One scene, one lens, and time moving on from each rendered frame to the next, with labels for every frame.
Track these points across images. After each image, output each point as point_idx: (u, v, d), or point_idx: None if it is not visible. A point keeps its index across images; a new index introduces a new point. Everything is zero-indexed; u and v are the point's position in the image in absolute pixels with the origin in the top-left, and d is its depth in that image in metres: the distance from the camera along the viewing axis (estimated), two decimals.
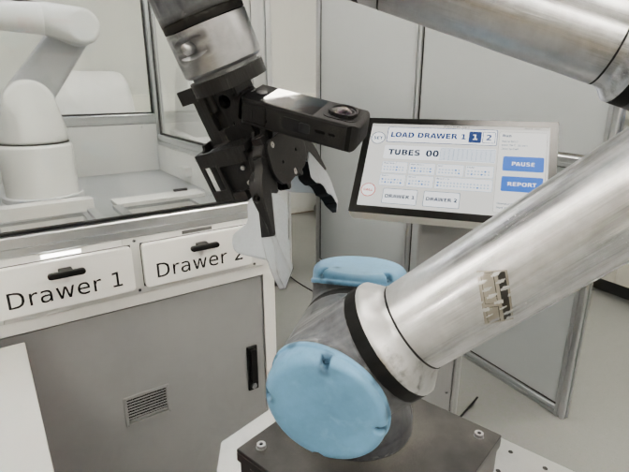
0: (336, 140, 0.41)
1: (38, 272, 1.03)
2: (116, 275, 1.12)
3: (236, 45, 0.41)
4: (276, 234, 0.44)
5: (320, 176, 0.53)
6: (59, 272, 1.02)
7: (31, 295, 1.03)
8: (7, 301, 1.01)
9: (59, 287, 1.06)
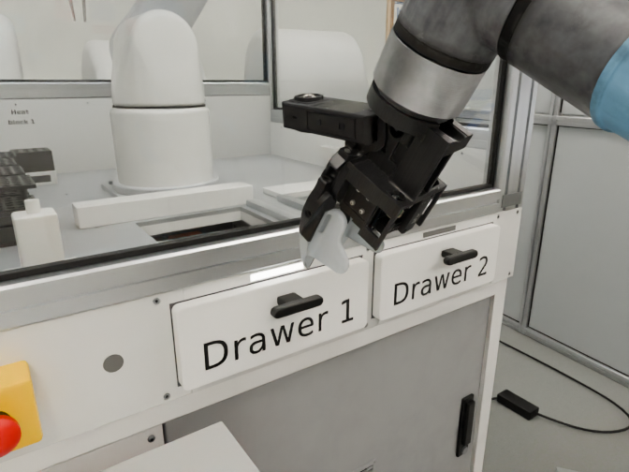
0: None
1: (251, 304, 0.60)
2: (346, 305, 0.70)
3: None
4: None
5: None
6: (287, 303, 0.60)
7: (238, 343, 0.60)
8: (205, 354, 0.58)
9: (275, 326, 0.63)
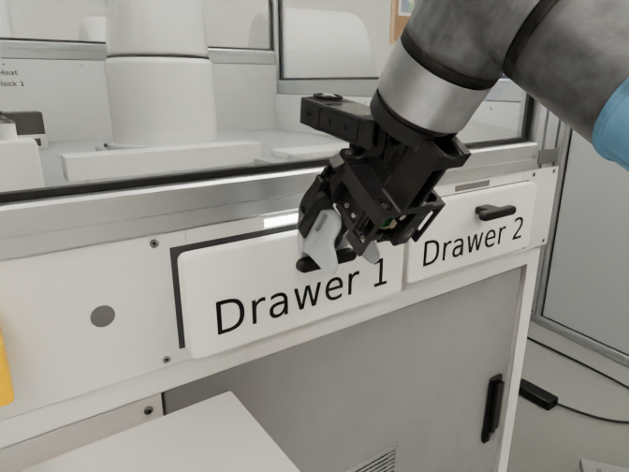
0: None
1: (272, 258, 0.50)
2: (380, 266, 0.60)
3: (421, 63, 0.38)
4: None
5: None
6: None
7: (256, 303, 0.51)
8: (217, 315, 0.48)
9: (299, 286, 0.54)
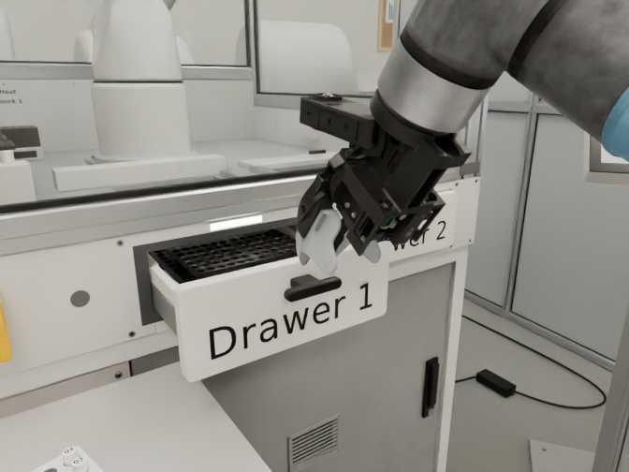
0: None
1: (262, 287, 0.54)
2: (365, 290, 0.64)
3: (421, 63, 0.38)
4: None
5: None
6: (302, 285, 0.54)
7: (247, 330, 0.54)
8: (211, 341, 0.52)
9: (288, 312, 0.57)
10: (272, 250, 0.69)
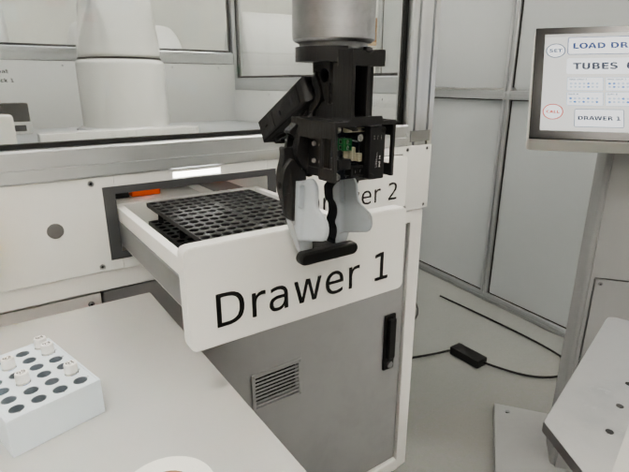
0: None
1: (272, 250, 0.50)
2: (380, 259, 0.60)
3: None
4: None
5: (298, 205, 0.49)
6: (316, 248, 0.50)
7: (256, 296, 0.50)
8: (217, 307, 0.48)
9: (299, 279, 0.53)
10: (281, 220, 0.66)
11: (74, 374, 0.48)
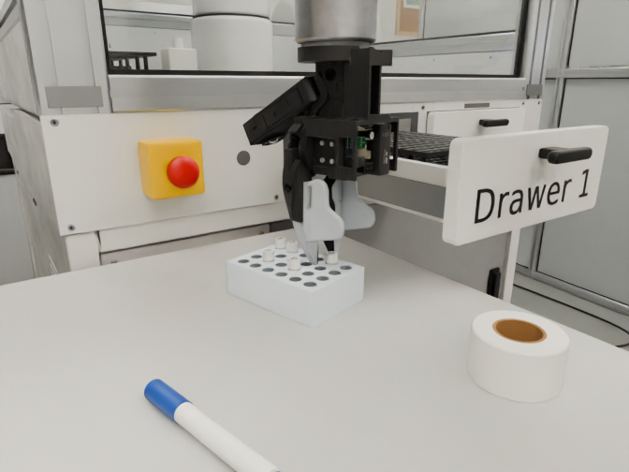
0: None
1: (519, 152, 0.52)
2: (585, 177, 0.62)
3: None
4: None
5: None
6: (563, 149, 0.52)
7: (503, 197, 0.52)
8: (477, 202, 0.50)
9: (532, 185, 0.55)
10: None
11: (336, 263, 0.51)
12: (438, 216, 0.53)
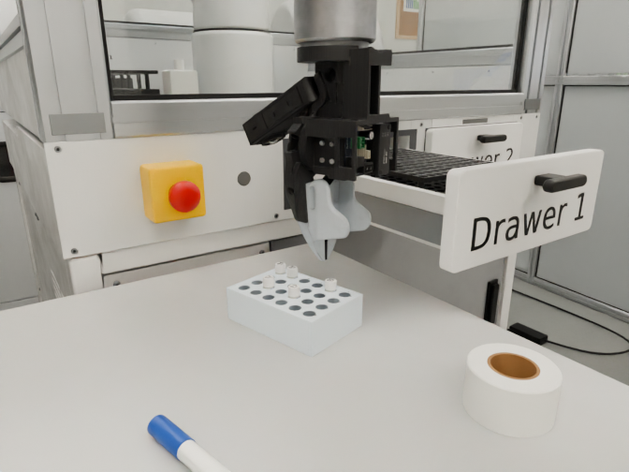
0: None
1: (515, 180, 0.53)
2: (581, 200, 0.63)
3: None
4: None
5: None
6: (559, 178, 0.53)
7: (499, 224, 0.53)
8: (474, 231, 0.51)
9: (528, 211, 0.56)
10: (469, 167, 0.69)
11: (335, 290, 0.52)
12: (435, 243, 0.54)
